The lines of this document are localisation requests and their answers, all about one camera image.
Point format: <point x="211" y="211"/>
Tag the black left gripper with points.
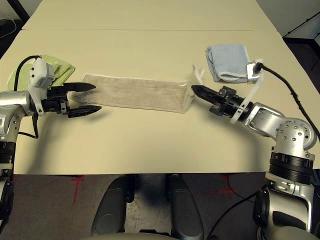
<point x="55" y="101"/>

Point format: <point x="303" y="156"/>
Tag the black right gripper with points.
<point x="230" y="102"/>

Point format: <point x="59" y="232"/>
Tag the beige towel with white trim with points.
<point x="137" y="92"/>

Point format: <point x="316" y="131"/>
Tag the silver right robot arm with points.
<point x="287" y="132"/>

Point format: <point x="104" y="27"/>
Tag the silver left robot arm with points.
<point x="12" y="100"/>

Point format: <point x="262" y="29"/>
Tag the folded green towel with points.
<point x="63" y="68"/>

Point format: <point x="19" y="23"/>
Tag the folded light blue towel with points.
<point x="227" y="60"/>

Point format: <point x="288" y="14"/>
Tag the black side table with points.
<point x="305" y="52"/>

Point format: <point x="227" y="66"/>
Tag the grey left robot leg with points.
<point x="110" y="207"/>

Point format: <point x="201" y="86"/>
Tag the grey robot leg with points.
<point x="110" y="207"/>
<point x="183" y="207"/>

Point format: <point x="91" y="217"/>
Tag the grey power strip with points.
<point x="3" y="22"/>

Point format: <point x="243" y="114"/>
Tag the grey right robot leg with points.
<point x="183" y="207"/>

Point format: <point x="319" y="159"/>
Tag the black tripod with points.
<point x="303" y="22"/>

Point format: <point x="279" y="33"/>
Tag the beige robot waist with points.
<point x="130" y="237"/>

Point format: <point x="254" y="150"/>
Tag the grey sneaker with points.
<point x="261" y="233"/>

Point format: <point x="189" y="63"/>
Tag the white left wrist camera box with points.
<point x="41" y="72"/>

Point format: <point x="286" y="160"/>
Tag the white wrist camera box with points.
<point x="252" y="72"/>
<point x="41" y="72"/>

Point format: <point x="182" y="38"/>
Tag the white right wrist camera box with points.
<point x="252" y="72"/>

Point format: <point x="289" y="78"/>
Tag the black table frame leg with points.
<point x="23" y="12"/>

